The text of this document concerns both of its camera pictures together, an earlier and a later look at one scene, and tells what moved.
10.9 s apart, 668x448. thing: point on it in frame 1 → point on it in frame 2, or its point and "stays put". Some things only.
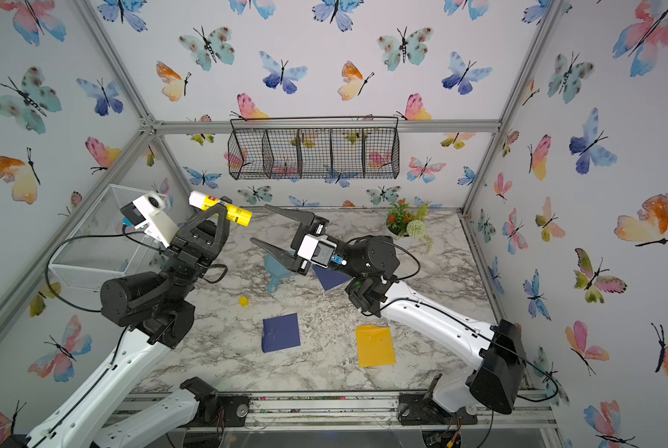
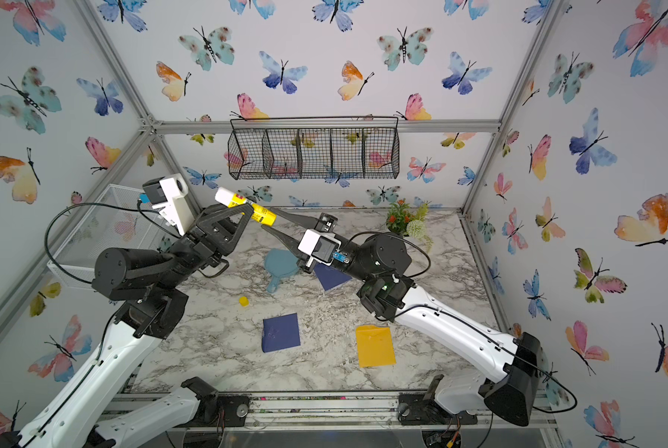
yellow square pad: [375, 345] stays put
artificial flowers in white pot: [405, 222] stays put
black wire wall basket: [313, 147] stays put
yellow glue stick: [203, 202] → [259, 212]
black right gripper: [315, 226] → [320, 226]
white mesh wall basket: [105, 245] stays put
